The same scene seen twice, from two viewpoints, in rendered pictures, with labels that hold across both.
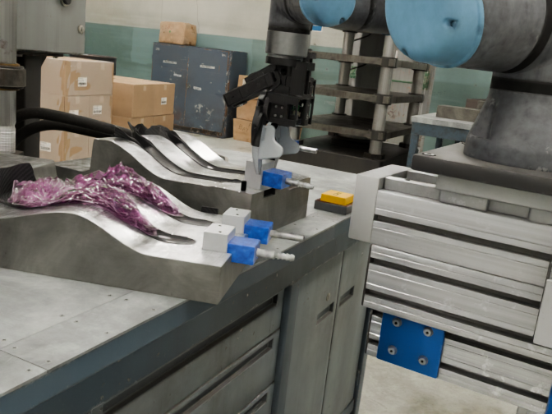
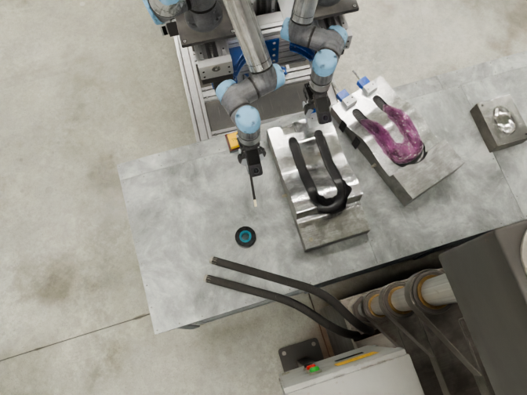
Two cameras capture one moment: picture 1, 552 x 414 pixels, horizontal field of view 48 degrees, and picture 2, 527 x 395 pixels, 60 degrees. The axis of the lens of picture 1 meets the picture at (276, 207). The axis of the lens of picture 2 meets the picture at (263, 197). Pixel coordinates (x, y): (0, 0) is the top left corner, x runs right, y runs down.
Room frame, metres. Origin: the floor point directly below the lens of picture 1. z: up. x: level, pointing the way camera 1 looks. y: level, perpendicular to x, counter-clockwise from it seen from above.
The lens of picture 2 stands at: (1.86, 0.50, 2.57)
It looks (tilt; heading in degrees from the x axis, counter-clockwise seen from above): 73 degrees down; 228
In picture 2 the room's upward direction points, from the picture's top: 1 degrees counter-clockwise
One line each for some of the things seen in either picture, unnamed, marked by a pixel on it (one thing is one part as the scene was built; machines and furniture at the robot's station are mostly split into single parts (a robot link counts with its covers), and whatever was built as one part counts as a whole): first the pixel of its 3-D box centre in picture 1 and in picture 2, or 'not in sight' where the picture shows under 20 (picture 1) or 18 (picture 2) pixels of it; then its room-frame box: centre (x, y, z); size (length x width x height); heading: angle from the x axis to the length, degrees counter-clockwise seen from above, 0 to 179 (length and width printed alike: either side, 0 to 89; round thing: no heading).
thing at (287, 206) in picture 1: (179, 172); (317, 179); (1.31, 0.21, 0.87); 0.50 x 0.26 x 0.14; 64
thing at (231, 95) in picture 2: not in sight; (237, 96); (1.43, -0.10, 1.25); 0.11 x 0.11 x 0.08; 79
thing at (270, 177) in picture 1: (281, 179); (310, 109); (1.14, 0.00, 0.91); 0.13 x 0.05 x 0.05; 64
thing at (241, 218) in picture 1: (264, 232); (341, 94); (0.97, 0.01, 0.86); 0.13 x 0.05 x 0.05; 82
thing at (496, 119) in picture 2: not in sight; (499, 123); (0.58, 0.54, 0.84); 0.20 x 0.15 x 0.07; 64
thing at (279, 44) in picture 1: (287, 46); (319, 81); (1.14, 0.01, 1.15); 0.08 x 0.08 x 0.05
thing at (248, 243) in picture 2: not in sight; (245, 237); (1.67, 0.19, 0.82); 0.08 x 0.08 x 0.04
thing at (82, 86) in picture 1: (30, 110); not in sight; (5.17, 2.11, 0.47); 1.22 x 0.80 x 0.94; 69
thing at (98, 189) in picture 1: (94, 190); (394, 132); (0.96, 0.29, 0.90); 0.26 x 0.18 x 0.08; 82
